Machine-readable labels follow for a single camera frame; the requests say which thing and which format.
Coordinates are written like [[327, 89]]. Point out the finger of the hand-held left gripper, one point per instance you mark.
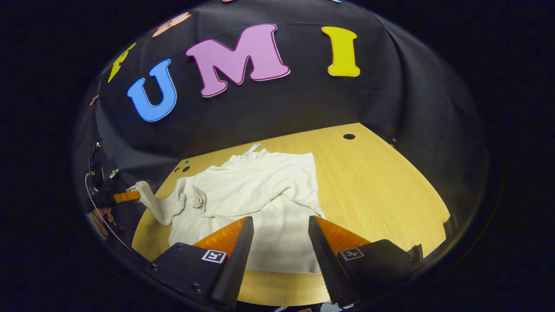
[[125, 197]]

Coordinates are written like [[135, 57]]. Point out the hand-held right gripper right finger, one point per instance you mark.
[[327, 264]]

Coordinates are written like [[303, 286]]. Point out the white cloth clip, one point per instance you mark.
[[113, 173]]

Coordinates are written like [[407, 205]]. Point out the black backdrop cloth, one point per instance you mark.
[[303, 99]]

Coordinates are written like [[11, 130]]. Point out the white knit sweater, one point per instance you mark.
[[251, 186]]

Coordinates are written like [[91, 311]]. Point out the black table edge bracket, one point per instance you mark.
[[448, 225], [417, 252]]

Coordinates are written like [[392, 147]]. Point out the copper cloth clip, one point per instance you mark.
[[94, 100]]

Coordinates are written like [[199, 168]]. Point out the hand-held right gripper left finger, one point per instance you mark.
[[238, 268]]

